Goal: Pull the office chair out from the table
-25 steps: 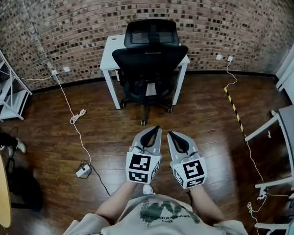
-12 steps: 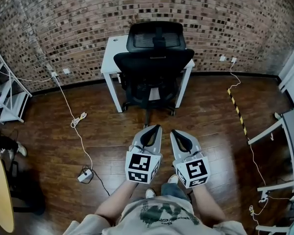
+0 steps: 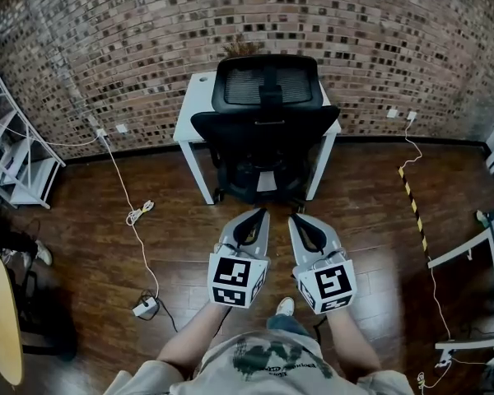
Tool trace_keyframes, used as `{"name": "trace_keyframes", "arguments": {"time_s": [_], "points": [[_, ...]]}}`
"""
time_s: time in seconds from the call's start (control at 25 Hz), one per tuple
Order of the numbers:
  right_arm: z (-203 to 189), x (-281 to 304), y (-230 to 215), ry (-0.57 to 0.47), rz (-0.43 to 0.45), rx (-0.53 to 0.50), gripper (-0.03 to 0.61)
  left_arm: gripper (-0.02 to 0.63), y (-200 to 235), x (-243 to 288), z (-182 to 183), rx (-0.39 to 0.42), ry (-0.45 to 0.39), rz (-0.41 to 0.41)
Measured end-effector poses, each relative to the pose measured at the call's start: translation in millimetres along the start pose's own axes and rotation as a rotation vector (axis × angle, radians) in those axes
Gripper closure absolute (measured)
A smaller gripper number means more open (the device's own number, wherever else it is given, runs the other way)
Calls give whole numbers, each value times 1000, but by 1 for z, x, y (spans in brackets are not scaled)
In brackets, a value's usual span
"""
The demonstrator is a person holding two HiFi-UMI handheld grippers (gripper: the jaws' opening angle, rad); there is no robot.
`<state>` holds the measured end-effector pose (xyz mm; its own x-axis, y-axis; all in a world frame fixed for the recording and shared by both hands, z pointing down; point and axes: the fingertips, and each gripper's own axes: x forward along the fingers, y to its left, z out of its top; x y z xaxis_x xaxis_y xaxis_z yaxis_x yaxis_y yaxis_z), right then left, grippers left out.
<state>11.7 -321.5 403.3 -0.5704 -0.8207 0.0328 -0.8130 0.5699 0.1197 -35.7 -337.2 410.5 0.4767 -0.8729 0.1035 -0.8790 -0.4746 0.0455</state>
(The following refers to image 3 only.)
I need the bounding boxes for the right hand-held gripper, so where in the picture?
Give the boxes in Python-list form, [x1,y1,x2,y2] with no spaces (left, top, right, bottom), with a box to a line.
[287,212,358,315]

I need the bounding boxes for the white table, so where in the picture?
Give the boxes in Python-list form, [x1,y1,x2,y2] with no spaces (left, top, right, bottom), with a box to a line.
[172,72,343,206]

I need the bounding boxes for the white power adapter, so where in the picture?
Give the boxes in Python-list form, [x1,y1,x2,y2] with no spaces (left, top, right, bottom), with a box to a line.
[132,296,160,318]

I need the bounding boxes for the round wooden table top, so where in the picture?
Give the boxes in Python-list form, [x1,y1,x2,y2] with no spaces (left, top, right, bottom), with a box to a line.
[0,254,25,387]

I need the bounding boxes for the person's left forearm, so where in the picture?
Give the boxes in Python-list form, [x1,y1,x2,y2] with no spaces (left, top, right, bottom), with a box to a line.
[156,302,232,380]

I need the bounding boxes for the yellow black striped floor strip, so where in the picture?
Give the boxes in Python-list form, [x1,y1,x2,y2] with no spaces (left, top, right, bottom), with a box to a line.
[397,166,431,262]

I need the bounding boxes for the white metal shelf rack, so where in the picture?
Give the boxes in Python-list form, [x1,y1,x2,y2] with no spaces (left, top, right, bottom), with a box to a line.
[0,43,67,211]

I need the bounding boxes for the person's white shoe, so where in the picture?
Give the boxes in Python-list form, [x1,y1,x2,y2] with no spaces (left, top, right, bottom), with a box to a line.
[275,296,296,318]

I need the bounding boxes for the white power strip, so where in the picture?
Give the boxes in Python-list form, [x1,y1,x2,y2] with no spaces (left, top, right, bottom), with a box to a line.
[433,349,454,369]

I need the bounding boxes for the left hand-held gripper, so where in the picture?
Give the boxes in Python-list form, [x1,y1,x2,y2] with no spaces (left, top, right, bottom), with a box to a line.
[207,208,272,309]

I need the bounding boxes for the person's blue jeans leg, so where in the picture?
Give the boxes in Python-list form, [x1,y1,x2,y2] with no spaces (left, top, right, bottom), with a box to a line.
[266,314,315,340]

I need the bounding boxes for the long white floor cable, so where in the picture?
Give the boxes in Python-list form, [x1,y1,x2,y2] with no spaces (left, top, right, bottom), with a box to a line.
[100,132,161,302]

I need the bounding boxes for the thin white cable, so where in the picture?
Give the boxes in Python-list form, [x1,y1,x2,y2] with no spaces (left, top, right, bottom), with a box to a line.
[397,119,454,342]

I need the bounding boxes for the thin black cable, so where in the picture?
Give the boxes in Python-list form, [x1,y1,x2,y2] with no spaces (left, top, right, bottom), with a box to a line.
[138,288,179,333]

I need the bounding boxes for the person's right forearm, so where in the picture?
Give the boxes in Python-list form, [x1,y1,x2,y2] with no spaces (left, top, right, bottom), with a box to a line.
[324,309,383,381]

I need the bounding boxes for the black mesh office chair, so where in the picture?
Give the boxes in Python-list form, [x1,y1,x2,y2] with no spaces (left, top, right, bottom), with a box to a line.
[189,54,341,214]

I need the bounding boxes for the person's beige printed shirt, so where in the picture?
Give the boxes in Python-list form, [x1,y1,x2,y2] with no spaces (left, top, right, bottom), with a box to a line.
[104,329,416,395]

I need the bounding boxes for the dried brown plant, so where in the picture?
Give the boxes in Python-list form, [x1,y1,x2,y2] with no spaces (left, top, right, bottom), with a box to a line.
[221,34,265,58]

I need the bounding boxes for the black table base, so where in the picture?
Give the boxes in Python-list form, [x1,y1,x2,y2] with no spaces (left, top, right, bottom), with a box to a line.
[7,267,78,362]

